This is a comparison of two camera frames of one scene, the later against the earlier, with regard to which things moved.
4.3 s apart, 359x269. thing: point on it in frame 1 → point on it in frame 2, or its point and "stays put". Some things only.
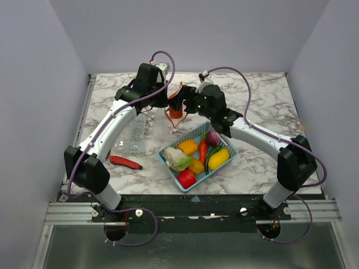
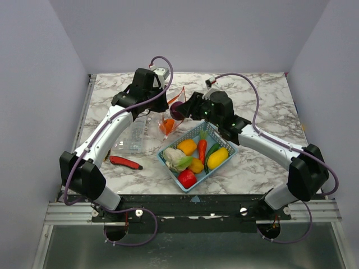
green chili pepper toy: (211, 151) stays put
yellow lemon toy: (196, 167) stays put
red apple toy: (186, 178) stays put
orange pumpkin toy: (175, 114) → (168, 126)
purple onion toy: (212, 138) → (174, 114)
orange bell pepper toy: (188, 146) stays put
